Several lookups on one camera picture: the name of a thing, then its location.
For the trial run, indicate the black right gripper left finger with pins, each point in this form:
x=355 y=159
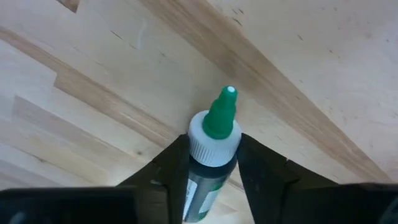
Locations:
x=164 y=186

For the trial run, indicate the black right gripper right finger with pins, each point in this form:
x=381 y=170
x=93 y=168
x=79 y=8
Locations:
x=270 y=193

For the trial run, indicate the large green cap coloring bottle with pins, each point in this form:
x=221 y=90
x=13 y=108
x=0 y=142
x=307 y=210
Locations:
x=214 y=146

